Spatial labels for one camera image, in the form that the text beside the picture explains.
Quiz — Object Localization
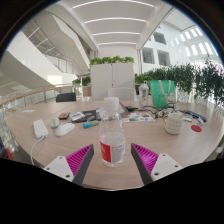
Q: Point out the white power strip cable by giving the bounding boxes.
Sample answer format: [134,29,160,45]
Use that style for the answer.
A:
[30,135,45,166]

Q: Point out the row of potted trees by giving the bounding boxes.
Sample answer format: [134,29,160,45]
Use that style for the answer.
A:
[134,56,224,108]

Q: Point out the white grid-pattern mug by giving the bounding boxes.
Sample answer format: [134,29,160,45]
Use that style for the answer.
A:
[162,112,185,136]

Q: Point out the colourful sticker sheet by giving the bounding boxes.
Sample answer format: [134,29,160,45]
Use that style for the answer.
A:
[122,112,156,123]

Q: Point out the clear plastic tumbler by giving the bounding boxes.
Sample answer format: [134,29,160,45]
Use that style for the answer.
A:
[137,83,150,108]

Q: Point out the flat round red coaster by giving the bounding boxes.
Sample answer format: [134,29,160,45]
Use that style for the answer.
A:
[190,124,203,133]

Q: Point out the clear water bottle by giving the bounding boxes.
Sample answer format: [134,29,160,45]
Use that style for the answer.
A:
[98,96,127,168]

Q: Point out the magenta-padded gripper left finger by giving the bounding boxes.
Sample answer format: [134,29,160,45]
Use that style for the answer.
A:
[43,143,95,187]

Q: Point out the black office chair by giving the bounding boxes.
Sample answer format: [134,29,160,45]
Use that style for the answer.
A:
[55,92,77,103]

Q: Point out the blue-green marker pen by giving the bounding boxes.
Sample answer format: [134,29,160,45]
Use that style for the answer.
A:
[82,120,100,129]

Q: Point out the small planter with green plants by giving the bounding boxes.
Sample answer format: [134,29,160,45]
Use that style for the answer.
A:
[72,76,93,98]

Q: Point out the glass railing with wooden handrail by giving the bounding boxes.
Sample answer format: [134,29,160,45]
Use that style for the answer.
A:
[0,84,74,109]

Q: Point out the white computer mouse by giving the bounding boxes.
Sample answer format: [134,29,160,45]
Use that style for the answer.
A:
[54,122,76,138]

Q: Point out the white chair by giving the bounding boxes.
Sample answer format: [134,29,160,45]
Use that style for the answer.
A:
[107,87,136,102]

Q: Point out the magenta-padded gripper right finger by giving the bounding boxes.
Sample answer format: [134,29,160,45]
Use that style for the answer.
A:
[130,142,184,186]

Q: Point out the black notebook with papers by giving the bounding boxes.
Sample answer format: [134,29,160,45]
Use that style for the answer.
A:
[71,109,98,124]

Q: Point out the white power strip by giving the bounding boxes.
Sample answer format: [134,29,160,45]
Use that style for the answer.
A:
[32,119,49,140]

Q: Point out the green tote bag, cat print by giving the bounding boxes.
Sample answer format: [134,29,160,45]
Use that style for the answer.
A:
[149,79,177,109]

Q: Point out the dark phone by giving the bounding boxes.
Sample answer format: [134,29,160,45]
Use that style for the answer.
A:
[58,112,70,121]

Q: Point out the white planter cabinet with plants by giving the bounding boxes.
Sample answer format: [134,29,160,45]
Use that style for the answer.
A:
[89,55,137,101]

